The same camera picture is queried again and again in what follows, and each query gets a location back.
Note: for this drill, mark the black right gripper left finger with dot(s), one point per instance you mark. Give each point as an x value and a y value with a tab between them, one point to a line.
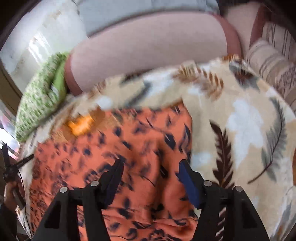
60	221

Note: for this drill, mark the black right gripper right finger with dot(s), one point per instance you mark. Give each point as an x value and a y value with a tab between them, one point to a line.
226	214

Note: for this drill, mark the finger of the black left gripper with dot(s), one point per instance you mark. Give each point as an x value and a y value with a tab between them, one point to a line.
11	172

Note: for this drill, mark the person's left hand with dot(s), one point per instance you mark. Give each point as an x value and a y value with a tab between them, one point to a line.
9	199

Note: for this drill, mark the stained glass window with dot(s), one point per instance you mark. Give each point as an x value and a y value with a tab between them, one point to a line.
8	135

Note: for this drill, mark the green white patterned pillow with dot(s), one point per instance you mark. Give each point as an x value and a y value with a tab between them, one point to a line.
42	96

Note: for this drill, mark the leaf pattern fleece blanket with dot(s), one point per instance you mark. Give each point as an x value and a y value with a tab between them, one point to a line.
232	127

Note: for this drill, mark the pink quilted bolster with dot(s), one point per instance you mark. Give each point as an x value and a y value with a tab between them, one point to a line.
149	41

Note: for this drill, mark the striped beige quilt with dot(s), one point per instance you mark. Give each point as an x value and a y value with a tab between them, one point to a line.
273	57

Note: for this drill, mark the grey pillow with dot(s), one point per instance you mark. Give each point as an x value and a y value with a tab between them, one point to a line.
97	15

